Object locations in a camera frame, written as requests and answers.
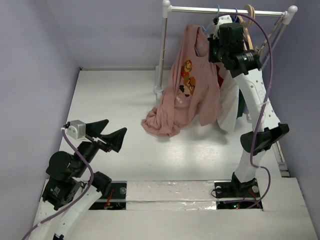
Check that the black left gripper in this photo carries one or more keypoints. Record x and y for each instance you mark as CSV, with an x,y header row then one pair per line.
x,y
114,139

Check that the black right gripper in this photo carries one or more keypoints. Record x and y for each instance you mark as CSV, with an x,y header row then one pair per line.
x,y
213,50

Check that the light blue wire hanger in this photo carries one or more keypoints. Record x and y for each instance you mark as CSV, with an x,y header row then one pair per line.
x,y
207,27

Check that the pink t shirt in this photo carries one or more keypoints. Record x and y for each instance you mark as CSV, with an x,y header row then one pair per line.
x,y
192,89

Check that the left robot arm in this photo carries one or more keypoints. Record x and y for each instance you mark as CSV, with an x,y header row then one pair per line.
x,y
73,186

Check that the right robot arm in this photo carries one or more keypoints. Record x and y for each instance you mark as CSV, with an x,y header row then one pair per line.
x,y
245,69

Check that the wooden clip hanger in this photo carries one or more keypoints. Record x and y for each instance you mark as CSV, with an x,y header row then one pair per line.
x,y
271,35

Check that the white Coca-Cola t shirt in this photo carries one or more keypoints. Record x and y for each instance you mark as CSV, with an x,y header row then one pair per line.
x,y
229,99

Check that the dark green t shirt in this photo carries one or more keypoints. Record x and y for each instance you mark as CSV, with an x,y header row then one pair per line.
x,y
241,105

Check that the white clothes rack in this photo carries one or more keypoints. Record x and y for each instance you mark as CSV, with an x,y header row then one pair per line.
x,y
167,8

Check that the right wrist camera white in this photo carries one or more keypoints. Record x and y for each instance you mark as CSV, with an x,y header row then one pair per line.
x,y
217,22

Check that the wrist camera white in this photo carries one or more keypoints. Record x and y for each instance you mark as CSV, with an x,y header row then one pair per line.
x,y
76,129
217,22

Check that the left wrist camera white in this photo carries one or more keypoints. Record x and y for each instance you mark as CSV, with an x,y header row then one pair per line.
x,y
76,129

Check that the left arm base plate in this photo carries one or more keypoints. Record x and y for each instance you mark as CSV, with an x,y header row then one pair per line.
x,y
115,200

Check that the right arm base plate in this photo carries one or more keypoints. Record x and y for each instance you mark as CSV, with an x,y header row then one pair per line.
x,y
228,199

